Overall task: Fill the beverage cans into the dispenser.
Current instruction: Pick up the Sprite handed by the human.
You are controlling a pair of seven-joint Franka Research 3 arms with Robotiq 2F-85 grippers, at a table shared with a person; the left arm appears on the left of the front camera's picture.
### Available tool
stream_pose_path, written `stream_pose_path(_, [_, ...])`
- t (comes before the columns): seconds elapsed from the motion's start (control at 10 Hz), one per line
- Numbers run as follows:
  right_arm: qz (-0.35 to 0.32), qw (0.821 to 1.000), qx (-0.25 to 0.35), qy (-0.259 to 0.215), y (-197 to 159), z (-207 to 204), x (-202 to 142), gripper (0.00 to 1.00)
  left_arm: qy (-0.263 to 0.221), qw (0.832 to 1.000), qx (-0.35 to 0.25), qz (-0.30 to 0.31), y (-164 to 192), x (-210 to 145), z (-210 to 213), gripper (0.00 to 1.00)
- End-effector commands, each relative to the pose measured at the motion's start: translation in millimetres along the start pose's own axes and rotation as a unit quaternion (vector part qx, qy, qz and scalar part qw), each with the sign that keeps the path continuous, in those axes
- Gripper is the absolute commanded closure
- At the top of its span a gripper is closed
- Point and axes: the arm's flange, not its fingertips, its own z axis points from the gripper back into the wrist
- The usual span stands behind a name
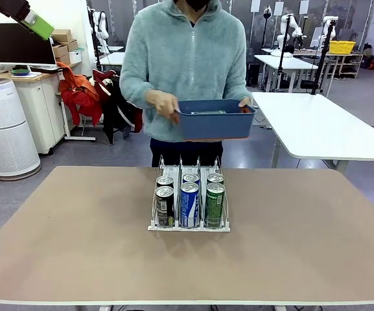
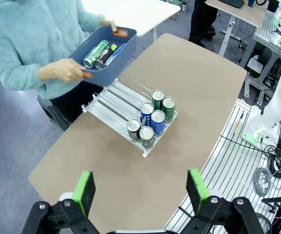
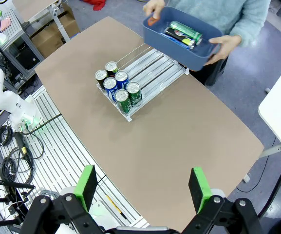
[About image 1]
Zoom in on yellow crate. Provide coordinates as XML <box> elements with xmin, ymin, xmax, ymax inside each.
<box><xmin>329</xmin><ymin>40</ymin><xmax>357</xmax><ymax>54</ymax></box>

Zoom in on white background table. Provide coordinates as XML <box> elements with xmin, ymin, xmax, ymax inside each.
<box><xmin>97</xmin><ymin>51</ymin><xmax>126</xmax><ymax>71</ymax></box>
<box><xmin>253</xmin><ymin>54</ymin><xmax>319</xmax><ymax>95</ymax></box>

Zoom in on person's left forearm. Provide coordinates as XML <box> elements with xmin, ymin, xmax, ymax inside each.
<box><xmin>228</xmin><ymin>77</ymin><xmax>254</xmax><ymax>104</ymax></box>

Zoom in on person in teal fleece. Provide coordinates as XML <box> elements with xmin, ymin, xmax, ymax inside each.
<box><xmin>119</xmin><ymin>0</ymin><xmax>254</xmax><ymax>143</ymax></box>

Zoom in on orange jacket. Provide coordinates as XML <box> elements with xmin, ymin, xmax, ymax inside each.
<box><xmin>56</xmin><ymin>61</ymin><xmax>104</xmax><ymax>127</ymax></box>

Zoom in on black computer monitor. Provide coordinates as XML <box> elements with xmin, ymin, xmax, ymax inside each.
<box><xmin>0</xmin><ymin>22</ymin><xmax>58</xmax><ymax>66</ymax></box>

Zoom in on large white table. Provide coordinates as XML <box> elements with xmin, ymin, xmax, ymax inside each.
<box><xmin>250</xmin><ymin>91</ymin><xmax>374</xmax><ymax>176</ymax></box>

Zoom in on blue beverage can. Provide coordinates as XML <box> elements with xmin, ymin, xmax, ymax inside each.
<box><xmin>182</xmin><ymin>172</ymin><xmax>200</xmax><ymax>185</ymax></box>
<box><xmin>180</xmin><ymin>181</ymin><xmax>201</xmax><ymax>227</ymax></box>

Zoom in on black face mask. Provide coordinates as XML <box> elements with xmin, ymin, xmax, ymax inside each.
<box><xmin>185</xmin><ymin>0</ymin><xmax>214</xmax><ymax>10</ymax></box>

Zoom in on black trousers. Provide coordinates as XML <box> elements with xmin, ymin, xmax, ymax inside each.
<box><xmin>150</xmin><ymin>137</ymin><xmax>224</xmax><ymax>168</ymax></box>

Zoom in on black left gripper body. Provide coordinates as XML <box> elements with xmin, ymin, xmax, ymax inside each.
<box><xmin>0</xmin><ymin>0</ymin><xmax>31</xmax><ymax>21</ymax></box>

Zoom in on person's right hand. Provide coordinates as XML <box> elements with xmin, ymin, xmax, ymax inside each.
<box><xmin>145</xmin><ymin>89</ymin><xmax>181</xmax><ymax>124</ymax></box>

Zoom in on white air purifier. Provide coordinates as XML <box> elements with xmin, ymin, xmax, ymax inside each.
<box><xmin>0</xmin><ymin>77</ymin><xmax>41</xmax><ymax>181</ymax></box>

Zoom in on red and black jacket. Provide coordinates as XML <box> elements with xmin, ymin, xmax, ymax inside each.
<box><xmin>89</xmin><ymin>69</ymin><xmax>144</xmax><ymax>145</ymax></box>

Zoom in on wooden shelf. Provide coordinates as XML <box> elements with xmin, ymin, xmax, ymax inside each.
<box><xmin>327</xmin><ymin>51</ymin><xmax>365</xmax><ymax>78</ymax></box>

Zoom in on dark green beverage can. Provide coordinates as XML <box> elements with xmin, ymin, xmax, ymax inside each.
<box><xmin>207</xmin><ymin>172</ymin><xmax>225</xmax><ymax>185</ymax></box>
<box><xmin>205</xmin><ymin>183</ymin><xmax>226</xmax><ymax>227</ymax></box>

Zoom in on black tripod pole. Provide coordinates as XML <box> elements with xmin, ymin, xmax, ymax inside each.
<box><xmin>276</xmin><ymin>14</ymin><xmax>292</xmax><ymax>91</ymax></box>
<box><xmin>311</xmin><ymin>19</ymin><xmax>333</xmax><ymax>95</ymax></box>

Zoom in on black beverage can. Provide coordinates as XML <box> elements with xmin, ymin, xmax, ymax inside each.
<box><xmin>156</xmin><ymin>176</ymin><xmax>174</xmax><ymax>190</ymax></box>
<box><xmin>155</xmin><ymin>186</ymin><xmax>175</xmax><ymax>227</ymax></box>

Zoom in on white wire can dispenser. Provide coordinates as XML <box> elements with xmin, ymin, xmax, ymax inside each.
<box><xmin>147</xmin><ymin>154</ymin><xmax>231</xmax><ymax>233</ymax></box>

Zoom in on blue plastic bin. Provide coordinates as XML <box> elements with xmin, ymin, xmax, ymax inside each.
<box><xmin>174</xmin><ymin>98</ymin><xmax>257</xmax><ymax>141</ymax></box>

